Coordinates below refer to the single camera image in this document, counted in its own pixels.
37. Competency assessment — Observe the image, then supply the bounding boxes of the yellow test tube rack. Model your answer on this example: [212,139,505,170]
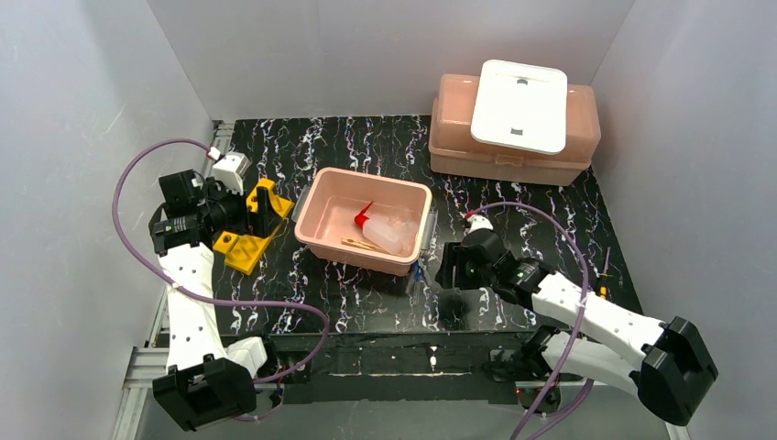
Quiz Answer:
[213,178,294,275]

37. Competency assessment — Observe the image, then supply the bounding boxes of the blue capped plastic pipette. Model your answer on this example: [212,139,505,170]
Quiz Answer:
[405,262,422,305]

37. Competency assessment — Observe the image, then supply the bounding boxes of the clear glass beaker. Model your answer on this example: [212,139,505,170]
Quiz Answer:
[388,207,420,240]

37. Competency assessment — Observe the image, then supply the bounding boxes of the pink plastic bin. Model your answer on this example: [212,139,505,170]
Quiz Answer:
[294,167,432,276]

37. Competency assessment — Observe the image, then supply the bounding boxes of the white squeeze bottle red cap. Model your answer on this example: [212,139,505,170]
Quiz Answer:
[354,202,404,256]

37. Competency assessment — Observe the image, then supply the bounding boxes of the wooden stick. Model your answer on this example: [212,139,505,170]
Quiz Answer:
[341,237,388,254]

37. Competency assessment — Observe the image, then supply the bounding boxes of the white rectangular lid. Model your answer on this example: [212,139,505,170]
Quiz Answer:
[470,60,568,155]

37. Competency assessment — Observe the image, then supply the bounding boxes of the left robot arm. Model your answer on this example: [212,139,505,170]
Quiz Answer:
[148,170,268,431]

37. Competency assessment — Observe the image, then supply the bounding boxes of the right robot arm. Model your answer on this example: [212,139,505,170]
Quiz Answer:
[435,229,718,426]

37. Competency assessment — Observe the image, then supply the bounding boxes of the large pink lidded box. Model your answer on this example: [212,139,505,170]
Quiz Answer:
[428,73,602,187]

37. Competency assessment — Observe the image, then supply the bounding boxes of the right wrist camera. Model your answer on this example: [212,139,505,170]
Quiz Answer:
[465,212,494,235]

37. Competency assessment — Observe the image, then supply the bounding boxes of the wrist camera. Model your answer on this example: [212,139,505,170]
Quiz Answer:
[211,152,251,195]
[465,212,494,235]

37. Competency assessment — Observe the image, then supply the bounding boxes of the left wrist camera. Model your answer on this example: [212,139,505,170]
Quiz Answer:
[211,152,251,195]

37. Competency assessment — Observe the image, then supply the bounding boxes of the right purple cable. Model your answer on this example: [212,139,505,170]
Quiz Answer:
[470,201,595,440]

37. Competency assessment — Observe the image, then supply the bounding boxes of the purple cable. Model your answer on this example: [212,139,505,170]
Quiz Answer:
[470,201,595,440]
[111,137,332,423]

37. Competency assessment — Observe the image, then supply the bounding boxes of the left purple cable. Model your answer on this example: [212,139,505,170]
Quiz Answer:
[111,137,332,423]

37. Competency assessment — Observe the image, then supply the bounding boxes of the yellow handled screwdriver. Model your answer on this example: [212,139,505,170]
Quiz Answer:
[596,247,611,301]

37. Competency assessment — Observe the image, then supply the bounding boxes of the aluminium frame rail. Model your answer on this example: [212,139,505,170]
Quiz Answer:
[111,139,236,432]

